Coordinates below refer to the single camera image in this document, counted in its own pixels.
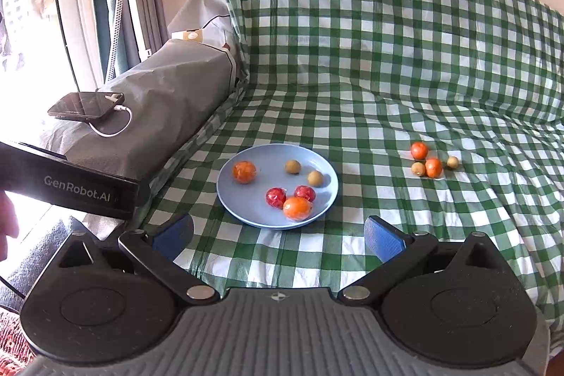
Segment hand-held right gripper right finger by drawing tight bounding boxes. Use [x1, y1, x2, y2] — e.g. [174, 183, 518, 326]
[337, 215, 507, 306]

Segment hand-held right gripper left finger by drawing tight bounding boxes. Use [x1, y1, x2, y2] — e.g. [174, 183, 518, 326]
[55, 212, 220, 306]

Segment light blue plate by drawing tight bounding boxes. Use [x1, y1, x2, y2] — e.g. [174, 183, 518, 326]
[216, 143, 340, 230]

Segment person's left hand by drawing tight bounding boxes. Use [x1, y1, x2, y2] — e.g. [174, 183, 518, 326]
[0, 191, 20, 262]

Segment grey floor mat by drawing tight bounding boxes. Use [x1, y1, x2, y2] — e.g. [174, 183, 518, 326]
[0, 217, 84, 315]

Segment black smartphone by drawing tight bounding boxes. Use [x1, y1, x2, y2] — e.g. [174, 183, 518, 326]
[48, 92, 125, 122]

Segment grey sofa cover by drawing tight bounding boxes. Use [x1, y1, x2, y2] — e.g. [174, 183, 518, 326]
[35, 0, 247, 236]

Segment red patterned rug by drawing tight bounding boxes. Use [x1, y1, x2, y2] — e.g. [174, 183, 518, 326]
[0, 310, 36, 365]

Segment green checked cloth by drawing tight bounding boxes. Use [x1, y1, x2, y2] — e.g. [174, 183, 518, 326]
[132, 0, 564, 324]

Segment white charging cable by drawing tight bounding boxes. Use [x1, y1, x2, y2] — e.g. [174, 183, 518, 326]
[88, 105, 133, 137]

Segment thin black cable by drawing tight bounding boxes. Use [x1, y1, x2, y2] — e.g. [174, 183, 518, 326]
[0, 276, 26, 298]

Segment white door frame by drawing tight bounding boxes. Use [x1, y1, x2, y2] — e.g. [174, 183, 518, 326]
[50, 0, 111, 91]

